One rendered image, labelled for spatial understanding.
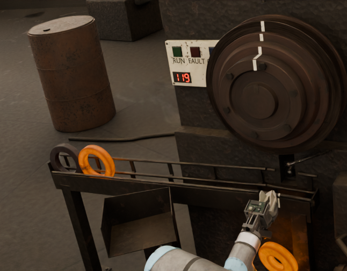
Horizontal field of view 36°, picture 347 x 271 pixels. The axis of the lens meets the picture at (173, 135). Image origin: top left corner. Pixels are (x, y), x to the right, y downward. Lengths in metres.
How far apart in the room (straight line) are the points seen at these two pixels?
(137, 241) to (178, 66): 0.68
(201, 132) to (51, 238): 1.50
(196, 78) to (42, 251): 1.61
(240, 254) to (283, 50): 0.64
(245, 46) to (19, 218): 2.31
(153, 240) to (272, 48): 0.84
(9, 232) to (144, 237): 1.62
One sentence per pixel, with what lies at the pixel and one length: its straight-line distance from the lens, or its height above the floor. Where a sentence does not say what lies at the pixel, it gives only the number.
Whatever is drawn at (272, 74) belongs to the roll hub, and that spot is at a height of 1.21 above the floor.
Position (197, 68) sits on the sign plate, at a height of 1.13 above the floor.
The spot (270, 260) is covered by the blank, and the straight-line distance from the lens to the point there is 2.11.
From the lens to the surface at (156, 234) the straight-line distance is 2.03.
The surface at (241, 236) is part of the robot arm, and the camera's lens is 1.73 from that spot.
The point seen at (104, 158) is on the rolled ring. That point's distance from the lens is 2.37.
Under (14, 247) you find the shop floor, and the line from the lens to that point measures 3.36.
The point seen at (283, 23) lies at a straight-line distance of 1.67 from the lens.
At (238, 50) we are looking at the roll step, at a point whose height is 1.26.
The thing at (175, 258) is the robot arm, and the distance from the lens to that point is 1.42.
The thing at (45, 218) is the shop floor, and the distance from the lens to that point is 3.53.
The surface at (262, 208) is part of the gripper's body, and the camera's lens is 1.77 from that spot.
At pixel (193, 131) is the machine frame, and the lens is 2.13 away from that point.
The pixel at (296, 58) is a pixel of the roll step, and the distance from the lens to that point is 1.66.
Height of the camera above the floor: 1.77
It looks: 25 degrees down
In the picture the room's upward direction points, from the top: 10 degrees counter-clockwise
